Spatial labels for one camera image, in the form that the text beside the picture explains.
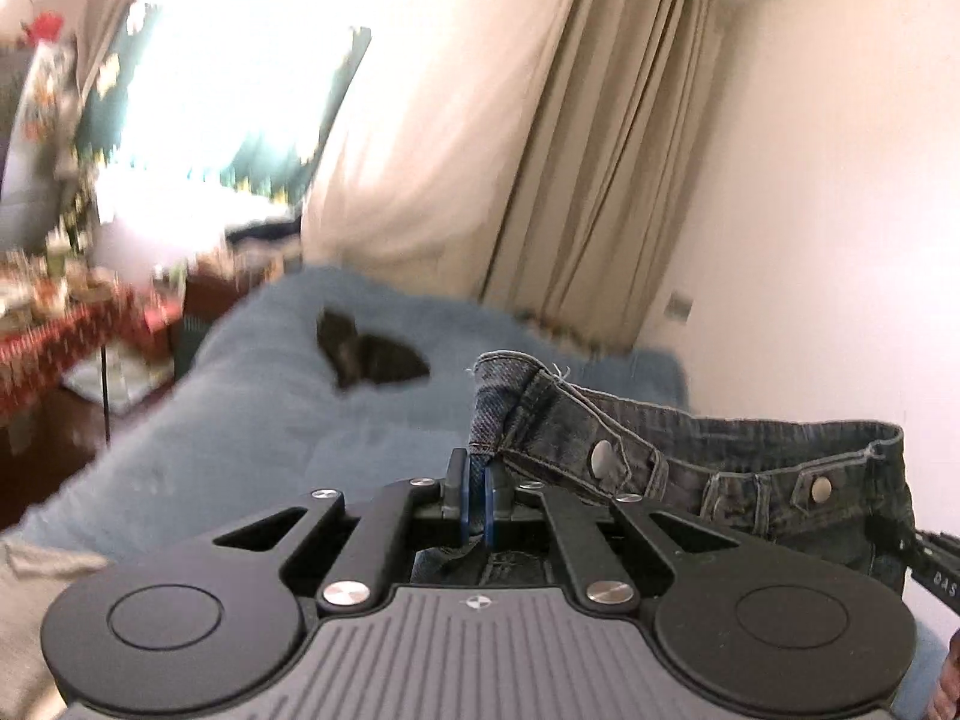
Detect dark wooden cabinet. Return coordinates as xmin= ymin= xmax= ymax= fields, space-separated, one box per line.
xmin=184 ymin=236 xmax=305 ymax=323

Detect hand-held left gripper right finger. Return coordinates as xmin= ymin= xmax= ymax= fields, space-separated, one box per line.
xmin=484 ymin=461 xmax=740 ymax=608

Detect blue denim jeans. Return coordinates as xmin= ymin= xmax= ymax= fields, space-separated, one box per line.
xmin=411 ymin=351 xmax=917 ymax=593

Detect black cat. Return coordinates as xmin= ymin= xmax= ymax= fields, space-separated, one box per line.
xmin=315 ymin=309 xmax=432 ymax=391

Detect red patterned tablecloth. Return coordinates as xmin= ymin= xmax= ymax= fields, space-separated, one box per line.
xmin=0 ymin=292 xmax=181 ymax=421

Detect blue blanket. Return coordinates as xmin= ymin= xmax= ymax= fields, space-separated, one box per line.
xmin=0 ymin=264 xmax=950 ymax=720

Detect bright window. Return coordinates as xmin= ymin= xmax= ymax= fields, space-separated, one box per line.
xmin=97 ymin=0 xmax=376 ymax=203

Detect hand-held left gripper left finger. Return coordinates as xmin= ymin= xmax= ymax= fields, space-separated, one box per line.
xmin=214 ymin=448 xmax=475 ymax=614

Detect person's right hand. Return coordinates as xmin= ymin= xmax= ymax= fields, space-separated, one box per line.
xmin=932 ymin=630 xmax=960 ymax=720

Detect beige cloth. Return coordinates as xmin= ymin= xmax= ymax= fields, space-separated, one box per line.
xmin=0 ymin=540 xmax=113 ymax=720

